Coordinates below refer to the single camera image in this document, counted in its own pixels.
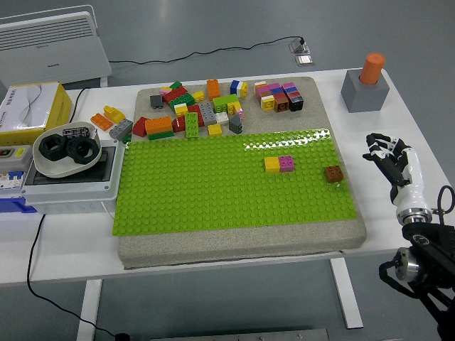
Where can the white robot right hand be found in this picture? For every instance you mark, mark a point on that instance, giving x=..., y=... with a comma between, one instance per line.
x=410, y=184

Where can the brown square brick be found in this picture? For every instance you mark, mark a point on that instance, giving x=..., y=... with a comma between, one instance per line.
x=334, y=174

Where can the magenta square brick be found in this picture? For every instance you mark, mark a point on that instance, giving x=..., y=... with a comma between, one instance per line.
x=287, y=164

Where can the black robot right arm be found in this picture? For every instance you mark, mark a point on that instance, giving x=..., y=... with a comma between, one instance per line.
x=426, y=241

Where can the yellow square brick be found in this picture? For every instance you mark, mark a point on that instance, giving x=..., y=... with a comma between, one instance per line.
x=272, y=165

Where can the brick stack with black end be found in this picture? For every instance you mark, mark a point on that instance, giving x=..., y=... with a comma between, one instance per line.
x=295, y=103

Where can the brick stack with brown end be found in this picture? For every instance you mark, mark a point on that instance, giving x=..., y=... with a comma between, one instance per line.
x=282, y=104

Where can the brick stack with yellow end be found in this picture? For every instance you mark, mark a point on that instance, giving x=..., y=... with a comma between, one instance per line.
x=266, y=103

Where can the dark grey roof brick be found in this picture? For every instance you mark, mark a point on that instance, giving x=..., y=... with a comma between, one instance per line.
x=235, y=124

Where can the thin yellow brick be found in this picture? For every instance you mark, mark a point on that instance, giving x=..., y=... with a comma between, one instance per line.
x=244, y=90

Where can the blue brick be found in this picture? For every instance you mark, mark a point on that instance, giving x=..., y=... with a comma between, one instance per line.
x=233, y=86

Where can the lime green brick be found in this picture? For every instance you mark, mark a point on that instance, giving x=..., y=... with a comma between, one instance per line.
x=224, y=102

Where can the green studded baseplate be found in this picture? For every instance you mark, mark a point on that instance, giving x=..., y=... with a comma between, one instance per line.
x=195, y=184

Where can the long light grey brick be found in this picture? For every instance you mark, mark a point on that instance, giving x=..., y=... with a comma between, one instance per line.
x=208, y=112

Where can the tall orange brick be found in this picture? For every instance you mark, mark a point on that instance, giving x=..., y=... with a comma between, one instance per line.
x=213, y=89

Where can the long green brick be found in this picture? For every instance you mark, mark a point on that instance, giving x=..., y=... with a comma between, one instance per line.
x=192, y=125

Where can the white and yellow brick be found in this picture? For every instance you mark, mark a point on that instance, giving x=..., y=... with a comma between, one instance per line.
x=181, y=109

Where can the dark green brick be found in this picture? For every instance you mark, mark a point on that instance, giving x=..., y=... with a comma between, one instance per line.
x=182, y=102

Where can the large red brick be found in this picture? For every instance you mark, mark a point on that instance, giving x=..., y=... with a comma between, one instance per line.
x=176, y=94

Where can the flat green brick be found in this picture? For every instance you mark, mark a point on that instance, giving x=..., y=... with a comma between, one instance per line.
x=161, y=135

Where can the small green brick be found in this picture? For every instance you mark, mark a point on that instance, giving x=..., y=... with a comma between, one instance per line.
x=127, y=138
x=175, y=85

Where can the wide orange brick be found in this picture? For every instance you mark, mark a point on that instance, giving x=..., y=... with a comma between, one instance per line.
x=159, y=125

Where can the small pink and yellow brick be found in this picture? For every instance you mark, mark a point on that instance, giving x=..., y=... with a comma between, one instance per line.
x=165, y=91

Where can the red roof brick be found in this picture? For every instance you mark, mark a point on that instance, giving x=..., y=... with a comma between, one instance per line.
x=139, y=126

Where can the yellow shaped brick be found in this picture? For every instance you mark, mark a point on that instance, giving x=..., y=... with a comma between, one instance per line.
x=113, y=113

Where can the flat orange brick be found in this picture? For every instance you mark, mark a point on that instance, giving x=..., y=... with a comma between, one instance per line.
x=101, y=121

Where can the grey block holder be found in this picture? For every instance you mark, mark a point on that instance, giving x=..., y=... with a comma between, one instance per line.
x=362, y=96

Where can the orange cylinder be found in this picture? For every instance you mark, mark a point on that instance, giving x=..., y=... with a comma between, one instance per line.
x=372, y=67

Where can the white table leg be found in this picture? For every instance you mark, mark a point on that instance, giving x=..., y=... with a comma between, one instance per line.
x=346, y=295
x=89, y=309

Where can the silver floor plate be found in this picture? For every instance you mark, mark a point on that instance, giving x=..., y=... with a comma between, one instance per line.
x=305, y=60

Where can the open floor socket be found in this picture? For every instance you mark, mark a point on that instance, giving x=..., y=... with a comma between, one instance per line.
x=299, y=46

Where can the grey-brown foam mat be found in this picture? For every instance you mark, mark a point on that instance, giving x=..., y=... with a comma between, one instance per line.
x=231, y=245

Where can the black hex nut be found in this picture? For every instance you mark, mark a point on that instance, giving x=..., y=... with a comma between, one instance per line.
x=48, y=152
x=73, y=154

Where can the black terminal strip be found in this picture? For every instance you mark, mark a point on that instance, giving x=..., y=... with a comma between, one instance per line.
x=75, y=131

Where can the white bowl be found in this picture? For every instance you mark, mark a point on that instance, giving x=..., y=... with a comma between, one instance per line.
x=53, y=168

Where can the white panel heater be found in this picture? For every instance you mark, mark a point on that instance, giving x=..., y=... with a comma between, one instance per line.
x=53, y=53

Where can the yellow tissue box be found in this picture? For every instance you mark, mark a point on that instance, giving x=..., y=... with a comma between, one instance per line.
x=25, y=106

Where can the blue plastic box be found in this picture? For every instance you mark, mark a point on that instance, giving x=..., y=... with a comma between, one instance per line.
x=14, y=205

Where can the grey push-button box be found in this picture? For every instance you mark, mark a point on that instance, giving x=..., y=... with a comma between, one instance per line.
x=14, y=160

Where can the white circuit breaker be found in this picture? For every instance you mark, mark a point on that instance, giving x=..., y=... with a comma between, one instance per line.
x=10, y=179

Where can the white electrical enclosure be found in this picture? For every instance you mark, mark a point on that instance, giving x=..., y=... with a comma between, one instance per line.
x=71, y=195

